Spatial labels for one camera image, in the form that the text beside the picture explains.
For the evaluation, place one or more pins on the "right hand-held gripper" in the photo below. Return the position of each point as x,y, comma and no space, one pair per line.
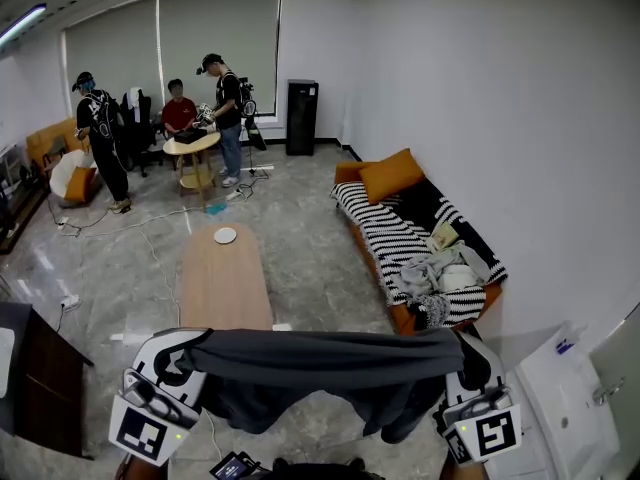
492,430

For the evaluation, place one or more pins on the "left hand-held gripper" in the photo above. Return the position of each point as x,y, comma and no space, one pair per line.
140,430

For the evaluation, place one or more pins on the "grey garment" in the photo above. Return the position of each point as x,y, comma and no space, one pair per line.
325,363

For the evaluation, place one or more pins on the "striped black white sofa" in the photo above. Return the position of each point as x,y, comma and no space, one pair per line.
350,172

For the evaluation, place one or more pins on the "person's right forearm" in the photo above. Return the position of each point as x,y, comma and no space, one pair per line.
462,470

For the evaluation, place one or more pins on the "person's left forearm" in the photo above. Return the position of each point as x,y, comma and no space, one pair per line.
131,470

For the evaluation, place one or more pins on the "speckled black white garment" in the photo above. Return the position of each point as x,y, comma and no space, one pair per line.
432,310

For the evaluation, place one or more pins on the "oval wooden coffee table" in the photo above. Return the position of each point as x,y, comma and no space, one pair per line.
220,288

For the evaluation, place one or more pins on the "black screen device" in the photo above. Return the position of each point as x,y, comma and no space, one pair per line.
231,468

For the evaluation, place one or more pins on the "light grey clothes pile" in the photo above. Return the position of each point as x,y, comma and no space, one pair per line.
425,273

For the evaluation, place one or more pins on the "white power strip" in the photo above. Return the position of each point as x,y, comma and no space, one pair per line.
71,302
234,195
63,222

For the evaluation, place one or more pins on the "dark wooden cabinet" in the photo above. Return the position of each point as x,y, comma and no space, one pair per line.
45,368

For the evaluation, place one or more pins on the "white plate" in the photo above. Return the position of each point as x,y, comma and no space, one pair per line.
225,235

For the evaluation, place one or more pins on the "pale illustrated book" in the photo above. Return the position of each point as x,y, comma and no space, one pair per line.
444,235

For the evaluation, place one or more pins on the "frosted glass door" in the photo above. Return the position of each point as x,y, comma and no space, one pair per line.
625,358

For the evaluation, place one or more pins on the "teal cloth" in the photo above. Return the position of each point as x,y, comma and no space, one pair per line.
216,209

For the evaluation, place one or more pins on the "small orange cushion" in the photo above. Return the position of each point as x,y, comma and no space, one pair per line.
80,184

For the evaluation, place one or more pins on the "dark low shelf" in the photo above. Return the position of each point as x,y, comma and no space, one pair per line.
20,218

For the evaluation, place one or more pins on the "large orange cushion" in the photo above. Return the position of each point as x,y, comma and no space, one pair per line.
392,175

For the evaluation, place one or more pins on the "round wooden side table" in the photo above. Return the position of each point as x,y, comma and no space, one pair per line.
200,149

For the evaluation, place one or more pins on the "white shell chair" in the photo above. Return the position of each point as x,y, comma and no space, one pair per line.
62,170

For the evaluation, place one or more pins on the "black box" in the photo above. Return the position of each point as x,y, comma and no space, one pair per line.
189,135

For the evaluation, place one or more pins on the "black office chair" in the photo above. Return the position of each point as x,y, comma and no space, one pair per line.
137,133

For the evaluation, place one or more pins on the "black oval bag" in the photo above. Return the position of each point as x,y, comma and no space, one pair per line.
256,135

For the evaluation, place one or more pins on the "orange armchair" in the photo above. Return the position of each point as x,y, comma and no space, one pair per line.
50,135

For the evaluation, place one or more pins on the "white garment on chair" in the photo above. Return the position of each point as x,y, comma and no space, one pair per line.
134,99

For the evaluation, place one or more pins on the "tall black cabinet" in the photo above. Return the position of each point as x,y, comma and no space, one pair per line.
301,118

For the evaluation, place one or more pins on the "grey window blind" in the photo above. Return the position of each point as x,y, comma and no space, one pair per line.
112,63
220,43

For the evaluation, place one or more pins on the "ceiling strip light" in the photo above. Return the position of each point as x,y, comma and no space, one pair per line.
22,24

